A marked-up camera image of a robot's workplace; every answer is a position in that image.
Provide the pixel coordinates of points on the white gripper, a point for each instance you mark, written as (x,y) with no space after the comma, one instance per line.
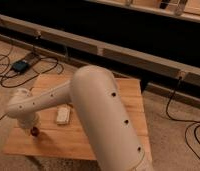
(26,123)

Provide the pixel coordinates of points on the red pepper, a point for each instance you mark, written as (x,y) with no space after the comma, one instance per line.
(34,131)

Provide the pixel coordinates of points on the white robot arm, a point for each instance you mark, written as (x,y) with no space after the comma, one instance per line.
(93,92)

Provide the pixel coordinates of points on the wooden folding table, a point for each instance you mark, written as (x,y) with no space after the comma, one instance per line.
(70,141)

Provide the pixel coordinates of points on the white sponge block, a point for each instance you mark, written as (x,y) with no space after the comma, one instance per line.
(63,115)

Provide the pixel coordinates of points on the long wooden beam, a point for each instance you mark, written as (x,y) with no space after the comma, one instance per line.
(121,54)

